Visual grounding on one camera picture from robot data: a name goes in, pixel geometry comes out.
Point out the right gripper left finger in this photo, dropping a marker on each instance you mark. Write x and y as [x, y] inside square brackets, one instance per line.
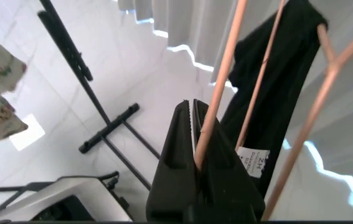
[170, 193]

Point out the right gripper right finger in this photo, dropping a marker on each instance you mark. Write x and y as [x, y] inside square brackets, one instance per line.
[226, 193]

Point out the pink clothes hanger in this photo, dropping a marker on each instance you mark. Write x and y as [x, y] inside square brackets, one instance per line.
[259, 77]
[223, 77]

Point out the black short-sleeved shirt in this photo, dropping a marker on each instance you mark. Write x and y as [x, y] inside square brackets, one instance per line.
[288, 62]

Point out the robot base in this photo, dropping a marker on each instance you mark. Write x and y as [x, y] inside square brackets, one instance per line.
[79, 193]

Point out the black clothes rack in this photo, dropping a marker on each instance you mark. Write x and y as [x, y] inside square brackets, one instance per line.
[70, 56]

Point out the white curtain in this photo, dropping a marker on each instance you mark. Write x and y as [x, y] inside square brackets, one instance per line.
[350, 118]

